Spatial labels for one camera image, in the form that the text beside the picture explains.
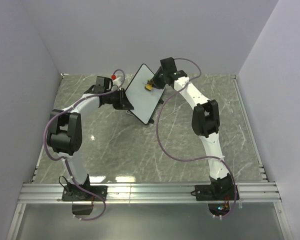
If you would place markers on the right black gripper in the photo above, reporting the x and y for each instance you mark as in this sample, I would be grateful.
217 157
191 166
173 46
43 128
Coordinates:
154 79

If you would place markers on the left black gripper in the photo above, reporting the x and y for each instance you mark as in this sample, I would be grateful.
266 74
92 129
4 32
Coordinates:
124 103

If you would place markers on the yellow bone-shaped eraser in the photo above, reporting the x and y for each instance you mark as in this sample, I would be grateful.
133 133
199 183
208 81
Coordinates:
148 87

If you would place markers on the small white whiteboard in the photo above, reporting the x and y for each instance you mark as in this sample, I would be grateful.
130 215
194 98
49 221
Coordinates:
144 101

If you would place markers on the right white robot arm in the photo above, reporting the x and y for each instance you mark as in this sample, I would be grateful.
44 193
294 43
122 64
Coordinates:
205 121

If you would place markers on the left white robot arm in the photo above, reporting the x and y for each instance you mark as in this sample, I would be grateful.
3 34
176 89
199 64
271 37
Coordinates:
63 135

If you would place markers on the wire whiteboard stand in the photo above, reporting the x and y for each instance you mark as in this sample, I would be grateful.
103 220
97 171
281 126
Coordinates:
155 112

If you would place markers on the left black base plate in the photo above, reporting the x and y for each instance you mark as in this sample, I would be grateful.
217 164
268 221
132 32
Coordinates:
73 194

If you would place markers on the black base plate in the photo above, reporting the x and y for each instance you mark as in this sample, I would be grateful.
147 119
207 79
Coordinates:
73 194
213 193

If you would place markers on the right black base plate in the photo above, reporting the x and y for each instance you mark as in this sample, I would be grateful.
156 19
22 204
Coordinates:
213 193

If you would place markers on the aluminium mounting rail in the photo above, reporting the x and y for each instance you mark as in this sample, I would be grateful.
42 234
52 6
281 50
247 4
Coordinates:
148 193

